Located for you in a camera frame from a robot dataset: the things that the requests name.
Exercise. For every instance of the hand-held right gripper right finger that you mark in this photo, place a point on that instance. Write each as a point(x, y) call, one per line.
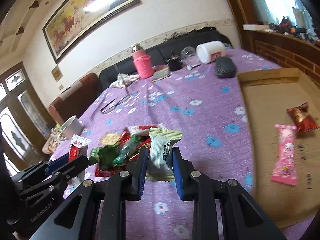
point(178, 175)

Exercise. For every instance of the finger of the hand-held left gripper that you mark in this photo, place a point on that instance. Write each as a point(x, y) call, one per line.
point(58, 163)
point(75, 167)

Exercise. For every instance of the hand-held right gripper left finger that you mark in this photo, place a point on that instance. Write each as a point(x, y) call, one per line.
point(143, 175)

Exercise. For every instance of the white snack packet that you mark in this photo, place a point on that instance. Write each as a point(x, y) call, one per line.
point(160, 152)

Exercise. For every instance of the pile of assorted snack packets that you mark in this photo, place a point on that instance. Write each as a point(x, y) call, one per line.
point(107, 155)

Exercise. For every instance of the cardboard box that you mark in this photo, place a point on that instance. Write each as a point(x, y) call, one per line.
point(262, 120)

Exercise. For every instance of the red white candy wrapper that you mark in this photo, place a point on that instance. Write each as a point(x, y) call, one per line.
point(75, 150)

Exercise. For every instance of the white cup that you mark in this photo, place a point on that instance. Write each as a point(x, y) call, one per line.
point(72, 128)

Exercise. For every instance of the wooden glass door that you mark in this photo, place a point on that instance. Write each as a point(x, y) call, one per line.
point(22, 110)

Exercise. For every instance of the brown armchair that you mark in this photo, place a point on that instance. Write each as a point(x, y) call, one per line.
point(75, 97)

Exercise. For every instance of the black eyeglasses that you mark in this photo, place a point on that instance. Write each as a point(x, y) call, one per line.
point(108, 107)

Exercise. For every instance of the crumpled light cloth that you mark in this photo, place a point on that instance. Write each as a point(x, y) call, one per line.
point(123, 80)

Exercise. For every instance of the small patterned pouch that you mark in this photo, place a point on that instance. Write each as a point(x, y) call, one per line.
point(161, 74)

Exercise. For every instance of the pink snack packet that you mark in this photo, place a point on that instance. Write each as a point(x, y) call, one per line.
point(285, 155)

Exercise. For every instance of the pink thermos bottle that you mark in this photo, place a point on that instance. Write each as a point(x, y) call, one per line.
point(143, 63)

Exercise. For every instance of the black glasses case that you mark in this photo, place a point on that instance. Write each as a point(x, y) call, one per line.
point(225, 67)

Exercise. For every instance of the clear glass jar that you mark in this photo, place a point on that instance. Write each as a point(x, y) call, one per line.
point(188, 55)

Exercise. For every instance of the black sofa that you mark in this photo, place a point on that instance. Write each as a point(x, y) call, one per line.
point(160, 52)

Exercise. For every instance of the white plastic jar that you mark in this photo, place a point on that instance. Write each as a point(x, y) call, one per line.
point(210, 51)

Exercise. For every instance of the shiny red gold snack packet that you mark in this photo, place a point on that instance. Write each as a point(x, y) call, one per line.
point(301, 118)

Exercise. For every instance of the framed horse painting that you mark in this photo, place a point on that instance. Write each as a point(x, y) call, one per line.
point(87, 12)

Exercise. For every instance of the white flat box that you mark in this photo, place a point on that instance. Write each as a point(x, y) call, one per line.
point(255, 27)

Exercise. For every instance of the pile of dark clutter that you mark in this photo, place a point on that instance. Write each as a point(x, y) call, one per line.
point(292, 28)

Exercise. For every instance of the window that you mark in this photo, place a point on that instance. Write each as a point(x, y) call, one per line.
point(275, 0)

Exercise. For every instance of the yellow wall plaque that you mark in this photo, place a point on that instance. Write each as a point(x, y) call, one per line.
point(57, 73)

